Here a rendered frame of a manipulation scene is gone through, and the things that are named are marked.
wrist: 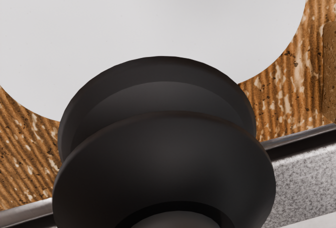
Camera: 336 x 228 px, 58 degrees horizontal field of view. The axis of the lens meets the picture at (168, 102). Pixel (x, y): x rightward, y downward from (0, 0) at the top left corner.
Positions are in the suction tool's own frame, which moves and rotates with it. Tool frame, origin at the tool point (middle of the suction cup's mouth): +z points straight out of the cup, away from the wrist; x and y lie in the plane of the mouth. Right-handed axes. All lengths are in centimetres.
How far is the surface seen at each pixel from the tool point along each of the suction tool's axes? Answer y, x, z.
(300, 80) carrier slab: -8.3, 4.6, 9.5
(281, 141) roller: -8.3, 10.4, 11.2
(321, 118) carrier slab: -10.0, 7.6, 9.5
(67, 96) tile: 4.4, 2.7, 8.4
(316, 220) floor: -80, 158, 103
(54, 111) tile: 5.2, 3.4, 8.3
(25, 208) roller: 10.9, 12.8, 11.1
